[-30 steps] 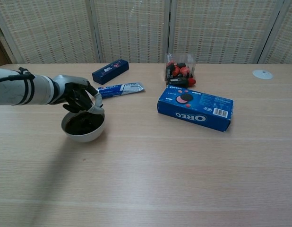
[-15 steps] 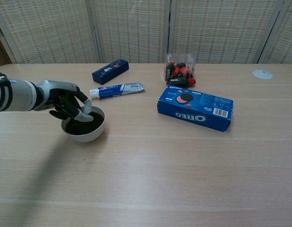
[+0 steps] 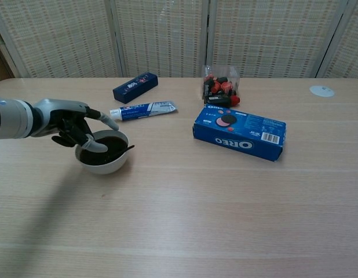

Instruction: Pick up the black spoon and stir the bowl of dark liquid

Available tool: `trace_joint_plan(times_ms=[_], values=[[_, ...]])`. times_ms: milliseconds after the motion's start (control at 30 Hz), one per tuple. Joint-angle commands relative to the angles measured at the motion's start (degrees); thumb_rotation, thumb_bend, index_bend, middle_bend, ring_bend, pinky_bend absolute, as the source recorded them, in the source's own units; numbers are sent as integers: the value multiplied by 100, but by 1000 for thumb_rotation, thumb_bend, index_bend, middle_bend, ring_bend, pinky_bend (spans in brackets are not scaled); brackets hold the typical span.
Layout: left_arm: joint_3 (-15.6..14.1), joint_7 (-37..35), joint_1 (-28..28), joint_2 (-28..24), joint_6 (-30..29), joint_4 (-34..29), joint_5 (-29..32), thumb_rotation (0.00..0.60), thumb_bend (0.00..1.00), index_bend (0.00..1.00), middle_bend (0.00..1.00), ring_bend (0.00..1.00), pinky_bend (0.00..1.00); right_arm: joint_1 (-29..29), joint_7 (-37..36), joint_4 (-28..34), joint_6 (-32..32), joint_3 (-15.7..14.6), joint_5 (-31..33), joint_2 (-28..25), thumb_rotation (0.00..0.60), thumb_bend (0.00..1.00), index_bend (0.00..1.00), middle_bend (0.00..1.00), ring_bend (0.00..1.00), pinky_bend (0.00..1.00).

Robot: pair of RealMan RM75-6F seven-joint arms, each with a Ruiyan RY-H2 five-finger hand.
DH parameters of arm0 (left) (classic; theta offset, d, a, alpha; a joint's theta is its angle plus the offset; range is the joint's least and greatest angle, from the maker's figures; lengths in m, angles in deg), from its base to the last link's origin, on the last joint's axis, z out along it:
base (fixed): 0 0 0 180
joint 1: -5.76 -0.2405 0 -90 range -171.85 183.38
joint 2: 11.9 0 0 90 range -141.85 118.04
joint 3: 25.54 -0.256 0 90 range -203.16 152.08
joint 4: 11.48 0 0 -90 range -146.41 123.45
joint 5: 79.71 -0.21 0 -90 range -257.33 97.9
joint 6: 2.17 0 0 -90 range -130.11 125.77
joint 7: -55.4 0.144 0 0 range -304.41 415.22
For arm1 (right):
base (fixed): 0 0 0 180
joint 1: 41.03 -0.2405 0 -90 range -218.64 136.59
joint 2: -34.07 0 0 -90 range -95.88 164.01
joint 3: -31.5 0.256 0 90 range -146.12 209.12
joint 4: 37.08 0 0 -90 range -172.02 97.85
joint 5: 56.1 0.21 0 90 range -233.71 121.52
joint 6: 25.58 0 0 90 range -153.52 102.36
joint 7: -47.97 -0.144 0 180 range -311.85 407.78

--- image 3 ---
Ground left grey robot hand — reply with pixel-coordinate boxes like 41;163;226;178
31;98;120;152

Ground dark liquid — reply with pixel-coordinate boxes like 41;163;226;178
79;137;129;166

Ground white ceramic bowl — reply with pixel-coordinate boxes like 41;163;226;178
74;130;130;175

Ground blue white toothpaste tube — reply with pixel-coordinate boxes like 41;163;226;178
109;100;179;122

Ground woven folding screen panel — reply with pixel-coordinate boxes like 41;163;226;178
316;0;358;79
105;0;211;78
206;0;349;79
0;0;123;78

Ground dark blue printed box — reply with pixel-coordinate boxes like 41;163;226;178
112;73;159;105

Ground black red small device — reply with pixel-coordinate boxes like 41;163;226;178
206;95;241;108

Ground blue Oreo cookie box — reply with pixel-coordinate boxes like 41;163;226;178
192;105;287;162

